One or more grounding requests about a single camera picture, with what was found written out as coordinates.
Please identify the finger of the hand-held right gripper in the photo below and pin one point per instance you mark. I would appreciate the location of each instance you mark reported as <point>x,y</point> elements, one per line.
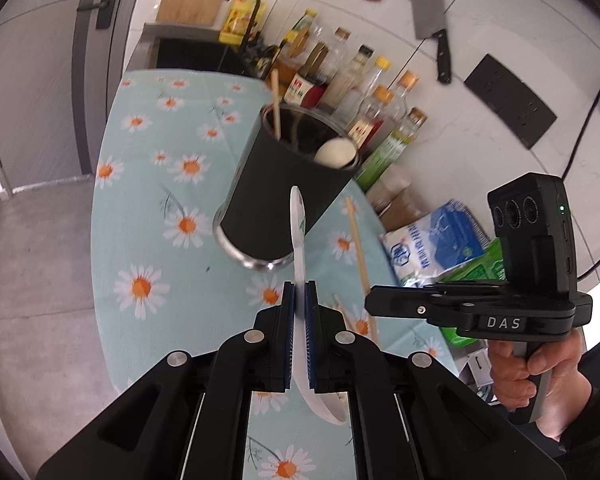
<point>395,302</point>

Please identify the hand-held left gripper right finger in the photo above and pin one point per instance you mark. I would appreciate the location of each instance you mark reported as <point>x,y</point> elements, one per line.
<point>311,310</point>

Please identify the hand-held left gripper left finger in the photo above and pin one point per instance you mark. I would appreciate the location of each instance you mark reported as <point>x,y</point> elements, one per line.
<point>289,310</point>

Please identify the wooden chopstick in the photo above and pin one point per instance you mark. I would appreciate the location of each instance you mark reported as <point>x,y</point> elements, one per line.
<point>341,310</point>
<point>275,105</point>
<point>360,255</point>

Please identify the white plastic spoon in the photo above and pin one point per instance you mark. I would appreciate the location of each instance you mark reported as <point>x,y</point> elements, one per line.
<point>296,230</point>

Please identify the black utensil holder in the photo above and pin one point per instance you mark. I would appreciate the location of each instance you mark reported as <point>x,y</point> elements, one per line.
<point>280,195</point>

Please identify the person's right forearm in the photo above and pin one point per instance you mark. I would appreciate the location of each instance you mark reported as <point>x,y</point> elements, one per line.
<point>597,410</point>

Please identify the person's right hand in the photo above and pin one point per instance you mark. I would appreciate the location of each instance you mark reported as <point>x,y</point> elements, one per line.
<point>565,370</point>

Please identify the green packet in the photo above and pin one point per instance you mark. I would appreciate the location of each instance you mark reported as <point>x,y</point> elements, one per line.
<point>475,267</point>

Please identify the white blue salt bag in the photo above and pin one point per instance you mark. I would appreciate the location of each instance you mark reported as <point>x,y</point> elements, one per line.
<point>430,245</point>

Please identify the small white box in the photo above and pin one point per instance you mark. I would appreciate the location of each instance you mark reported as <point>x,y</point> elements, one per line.
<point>480,375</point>

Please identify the white ceramic spoon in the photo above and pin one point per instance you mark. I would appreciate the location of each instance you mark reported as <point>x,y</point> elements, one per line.
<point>332,152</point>

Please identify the daisy print tablecloth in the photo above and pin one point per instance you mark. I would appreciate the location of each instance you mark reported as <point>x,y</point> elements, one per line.
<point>145,210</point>

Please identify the row of condiment bottles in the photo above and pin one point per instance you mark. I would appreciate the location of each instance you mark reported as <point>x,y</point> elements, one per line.
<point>340,80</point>

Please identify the black sink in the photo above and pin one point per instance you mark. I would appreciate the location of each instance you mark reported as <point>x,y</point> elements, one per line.
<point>195,52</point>

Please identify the yellow oil bottle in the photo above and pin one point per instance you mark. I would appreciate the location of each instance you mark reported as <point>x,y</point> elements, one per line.
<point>237,20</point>

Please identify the black wall outlet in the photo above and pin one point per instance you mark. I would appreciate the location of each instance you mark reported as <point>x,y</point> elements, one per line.
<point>512,97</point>

